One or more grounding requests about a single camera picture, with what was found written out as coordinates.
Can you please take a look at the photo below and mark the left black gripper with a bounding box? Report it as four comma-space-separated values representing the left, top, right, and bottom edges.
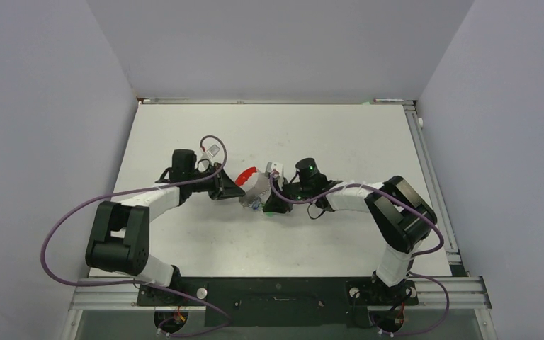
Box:
187, 161, 244, 200

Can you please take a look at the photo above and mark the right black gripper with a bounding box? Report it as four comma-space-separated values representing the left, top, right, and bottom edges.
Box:
264, 175, 314, 213

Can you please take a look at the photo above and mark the red-handled metal key holder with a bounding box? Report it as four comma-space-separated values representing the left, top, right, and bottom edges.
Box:
235, 166, 270, 211

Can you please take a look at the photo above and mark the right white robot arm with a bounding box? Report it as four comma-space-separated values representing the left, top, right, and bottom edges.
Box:
263, 157, 440, 303

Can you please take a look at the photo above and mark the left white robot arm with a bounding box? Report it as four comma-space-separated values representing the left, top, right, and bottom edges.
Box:
85, 149, 245, 305

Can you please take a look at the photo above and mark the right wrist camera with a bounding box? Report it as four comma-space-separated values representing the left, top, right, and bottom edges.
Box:
264, 161, 285, 183

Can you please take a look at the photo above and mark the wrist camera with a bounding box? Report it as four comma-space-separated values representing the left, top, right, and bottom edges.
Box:
264, 161, 285, 183
204, 144, 222, 160

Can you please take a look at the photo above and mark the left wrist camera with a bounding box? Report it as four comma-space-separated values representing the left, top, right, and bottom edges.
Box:
204, 144, 222, 160

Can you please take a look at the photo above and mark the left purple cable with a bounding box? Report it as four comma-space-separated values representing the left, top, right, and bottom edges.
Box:
40, 135, 233, 339

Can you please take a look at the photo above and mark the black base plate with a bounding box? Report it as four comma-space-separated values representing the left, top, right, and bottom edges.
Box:
135, 276, 419, 329

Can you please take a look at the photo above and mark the aluminium back rail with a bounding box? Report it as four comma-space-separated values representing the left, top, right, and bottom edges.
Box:
137, 97, 416, 106

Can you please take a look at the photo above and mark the aluminium rail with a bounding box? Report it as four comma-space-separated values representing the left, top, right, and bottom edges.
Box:
67, 276, 494, 311
404, 101, 463, 266
137, 97, 416, 106

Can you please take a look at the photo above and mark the aluminium right rail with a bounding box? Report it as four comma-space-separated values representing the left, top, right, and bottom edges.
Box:
404, 101, 463, 266

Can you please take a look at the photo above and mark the aluminium front rail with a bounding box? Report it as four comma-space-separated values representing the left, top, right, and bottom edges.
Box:
67, 276, 494, 311

